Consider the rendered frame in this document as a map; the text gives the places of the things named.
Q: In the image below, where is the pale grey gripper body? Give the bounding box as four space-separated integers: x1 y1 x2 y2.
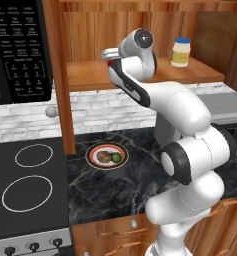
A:
101 47 121 62

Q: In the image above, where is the wooden cabinet door with knob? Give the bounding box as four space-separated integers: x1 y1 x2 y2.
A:
42 0 77 156

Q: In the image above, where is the jam jar with blue lid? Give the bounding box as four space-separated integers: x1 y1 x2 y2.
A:
170 37 192 69

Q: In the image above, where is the round silver door knob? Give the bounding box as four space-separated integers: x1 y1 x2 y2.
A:
45 105 59 119

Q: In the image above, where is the brown bread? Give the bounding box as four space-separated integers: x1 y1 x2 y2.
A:
96 150 113 164

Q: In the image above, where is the green avocado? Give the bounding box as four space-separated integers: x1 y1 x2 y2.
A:
110 152 122 164

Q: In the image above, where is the white plate with red rim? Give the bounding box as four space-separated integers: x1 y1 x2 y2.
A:
84 142 130 171

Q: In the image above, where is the wooden base cupboard door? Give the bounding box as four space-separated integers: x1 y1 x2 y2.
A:
73 231 159 256

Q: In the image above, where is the black microwave oven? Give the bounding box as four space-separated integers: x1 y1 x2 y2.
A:
0 0 55 106

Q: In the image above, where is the silver toaster oven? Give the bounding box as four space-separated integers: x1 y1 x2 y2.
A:
154 91 237 157

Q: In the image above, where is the black hob stove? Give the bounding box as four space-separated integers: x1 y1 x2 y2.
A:
0 136 75 256

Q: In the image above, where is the wooden drawer front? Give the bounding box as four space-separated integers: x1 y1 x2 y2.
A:
71 213 160 239

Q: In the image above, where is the black stove knob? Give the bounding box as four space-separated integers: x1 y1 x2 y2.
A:
3 245 16 256
52 237 64 249
28 241 41 253

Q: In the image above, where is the wooden base cupboard run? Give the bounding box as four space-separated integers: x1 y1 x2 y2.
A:
184 195 237 256

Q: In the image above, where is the open wooden wall cabinet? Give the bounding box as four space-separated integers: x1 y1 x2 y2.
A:
58 0 237 93

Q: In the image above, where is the wooden cupboard handle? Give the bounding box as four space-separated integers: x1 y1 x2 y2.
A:
207 199 237 218
111 240 144 256

